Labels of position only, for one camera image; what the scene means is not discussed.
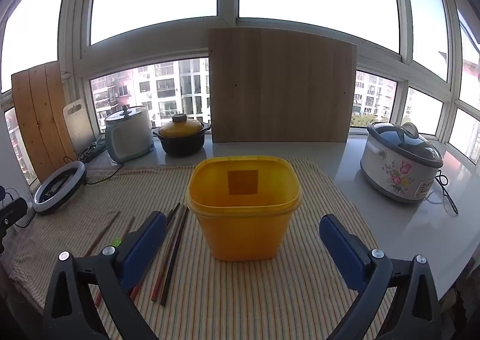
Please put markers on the brown wooden plank board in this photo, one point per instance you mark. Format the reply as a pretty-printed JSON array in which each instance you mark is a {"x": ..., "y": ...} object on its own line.
[{"x": 37, "y": 119}]

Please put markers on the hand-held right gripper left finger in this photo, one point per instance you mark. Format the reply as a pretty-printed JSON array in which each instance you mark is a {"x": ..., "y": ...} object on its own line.
[{"x": 144, "y": 250}]

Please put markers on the light wooden board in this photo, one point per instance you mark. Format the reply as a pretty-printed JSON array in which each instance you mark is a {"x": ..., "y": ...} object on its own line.
[{"x": 281, "y": 89}]

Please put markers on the yellow plastic container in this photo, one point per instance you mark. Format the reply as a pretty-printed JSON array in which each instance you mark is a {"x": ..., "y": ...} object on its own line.
[{"x": 243, "y": 231}]

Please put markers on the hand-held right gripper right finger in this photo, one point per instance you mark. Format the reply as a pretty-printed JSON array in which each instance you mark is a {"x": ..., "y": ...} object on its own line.
[{"x": 341, "y": 250}]

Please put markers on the yellow pot lid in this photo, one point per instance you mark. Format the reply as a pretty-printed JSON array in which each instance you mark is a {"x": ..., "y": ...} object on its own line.
[{"x": 182, "y": 128}]

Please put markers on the green plastic chopstick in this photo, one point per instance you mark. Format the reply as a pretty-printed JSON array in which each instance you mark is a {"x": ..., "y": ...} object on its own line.
[{"x": 117, "y": 241}]

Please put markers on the grey glass rice cooker lid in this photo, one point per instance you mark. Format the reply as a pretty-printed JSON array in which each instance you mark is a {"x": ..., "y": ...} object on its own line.
[{"x": 408, "y": 145}]

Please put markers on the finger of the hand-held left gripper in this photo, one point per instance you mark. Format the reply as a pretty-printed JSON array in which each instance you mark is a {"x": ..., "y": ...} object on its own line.
[{"x": 13, "y": 212}]

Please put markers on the reddish brown chopstick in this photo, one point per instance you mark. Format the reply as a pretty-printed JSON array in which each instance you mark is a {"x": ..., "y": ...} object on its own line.
[{"x": 170, "y": 250}]

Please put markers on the black clay pot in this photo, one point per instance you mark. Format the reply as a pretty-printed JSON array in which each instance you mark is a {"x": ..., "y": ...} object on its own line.
[{"x": 182, "y": 146}]

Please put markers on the apartment buildings outside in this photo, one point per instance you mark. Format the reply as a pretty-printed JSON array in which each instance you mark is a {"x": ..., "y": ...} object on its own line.
[{"x": 168, "y": 89}]

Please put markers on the glass cooker lid teal knob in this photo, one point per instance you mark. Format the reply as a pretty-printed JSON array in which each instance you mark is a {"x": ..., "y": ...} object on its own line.
[{"x": 125, "y": 117}]

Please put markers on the light brown wooden chopstick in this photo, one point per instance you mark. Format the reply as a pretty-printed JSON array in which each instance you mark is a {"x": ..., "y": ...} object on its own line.
[{"x": 103, "y": 231}]

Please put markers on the white floral rice cooker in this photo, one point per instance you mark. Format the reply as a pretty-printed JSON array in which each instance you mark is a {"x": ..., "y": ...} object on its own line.
[{"x": 390, "y": 171}]

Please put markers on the white teal electric cooker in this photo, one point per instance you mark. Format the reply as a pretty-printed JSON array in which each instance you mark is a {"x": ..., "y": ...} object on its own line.
[{"x": 127, "y": 145}]

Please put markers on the striped table cloth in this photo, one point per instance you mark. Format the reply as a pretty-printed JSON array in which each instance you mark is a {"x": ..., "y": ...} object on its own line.
[{"x": 232, "y": 298}]

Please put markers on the black folded stand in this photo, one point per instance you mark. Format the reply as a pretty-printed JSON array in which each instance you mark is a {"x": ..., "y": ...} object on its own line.
[{"x": 92, "y": 150}]

